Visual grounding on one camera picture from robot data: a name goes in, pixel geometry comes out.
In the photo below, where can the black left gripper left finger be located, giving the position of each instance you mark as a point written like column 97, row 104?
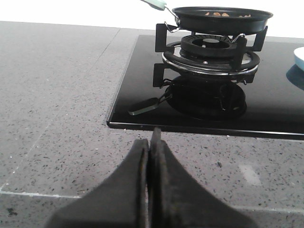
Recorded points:
column 118, row 202

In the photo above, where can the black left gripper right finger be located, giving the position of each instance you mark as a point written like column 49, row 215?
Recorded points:
column 176, row 200

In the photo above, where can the black frying pan green handle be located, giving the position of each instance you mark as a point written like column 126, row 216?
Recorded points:
column 194, row 20

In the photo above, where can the brown meat strips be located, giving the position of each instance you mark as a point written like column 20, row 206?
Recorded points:
column 225, row 14

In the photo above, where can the light blue plate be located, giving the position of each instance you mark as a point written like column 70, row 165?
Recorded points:
column 299, row 57

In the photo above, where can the black pan support under pan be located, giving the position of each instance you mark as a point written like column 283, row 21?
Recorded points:
column 161, row 46

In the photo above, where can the black glass gas stove top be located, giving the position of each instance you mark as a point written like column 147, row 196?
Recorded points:
column 269, row 104

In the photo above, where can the black burner under pan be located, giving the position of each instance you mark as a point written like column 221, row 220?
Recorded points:
column 211, row 55

